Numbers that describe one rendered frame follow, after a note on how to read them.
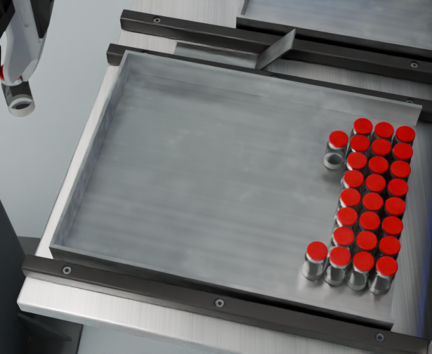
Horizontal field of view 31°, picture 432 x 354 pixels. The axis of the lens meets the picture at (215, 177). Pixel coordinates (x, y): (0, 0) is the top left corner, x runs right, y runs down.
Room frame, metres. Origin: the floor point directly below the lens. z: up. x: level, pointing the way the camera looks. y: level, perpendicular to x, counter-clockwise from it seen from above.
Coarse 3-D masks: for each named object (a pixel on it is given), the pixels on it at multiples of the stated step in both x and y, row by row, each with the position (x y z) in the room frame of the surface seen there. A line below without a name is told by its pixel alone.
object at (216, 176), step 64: (128, 64) 0.59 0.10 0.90; (192, 64) 0.58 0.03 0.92; (128, 128) 0.52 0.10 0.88; (192, 128) 0.52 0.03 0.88; (256, 128) 0.52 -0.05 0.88; (320, 128) 0.52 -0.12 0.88; (128, 192) 0.43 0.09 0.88; (192, 192) 0.43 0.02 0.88; (256, 192) 0.43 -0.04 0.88; (320, 192) 0.43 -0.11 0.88; (64, 256) 0.35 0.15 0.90; (128, 256) 0.36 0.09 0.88; (192, 256) 0.36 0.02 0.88; (256, 256) 0.36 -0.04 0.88; (384, 320) 0.27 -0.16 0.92
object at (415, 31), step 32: (256, 0) 0.71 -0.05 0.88; (288, 0) 0.71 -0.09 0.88; (320, 0) 0.71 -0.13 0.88; (352, 0) 0.71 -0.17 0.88; (384, 0) 0.71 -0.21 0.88; (416, 0) 0.71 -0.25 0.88; (288, 32) 0.64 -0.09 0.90; (320, 32) 0.63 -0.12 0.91; (352, 32) 0.66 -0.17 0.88; (384, 32) 0.66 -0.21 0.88; (416, 32) 0.66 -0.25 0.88
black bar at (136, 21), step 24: (120, 24) 0.67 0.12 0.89; (144, 24) 0.66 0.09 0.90; (168, 24) 0.66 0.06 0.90; (192, 24) 0.66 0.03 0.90; (240, 48) 0.63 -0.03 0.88; (264, 48) 0.63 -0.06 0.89; (312, 48) 0.62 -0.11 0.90; (336, 48) 0.62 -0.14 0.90; (384, 72) 0.59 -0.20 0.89; (408, 72) 0.59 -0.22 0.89
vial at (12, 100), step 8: (8, 88) 0.39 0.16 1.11; (16, 88) 0.39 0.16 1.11; (24, 88) 0.39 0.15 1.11; (8, 96) 0.39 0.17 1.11; (16, 96) 0.39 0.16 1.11; (24, 96) 0.39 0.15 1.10; (32, 96) 0.40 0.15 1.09; (8, 104) 0.39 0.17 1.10; (16, 104) 0.39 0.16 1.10; (24, 104) 0.39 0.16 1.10; (32, 104) 0.39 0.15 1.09; (16, 112) 0.39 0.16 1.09; (24, 112) 0.39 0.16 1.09
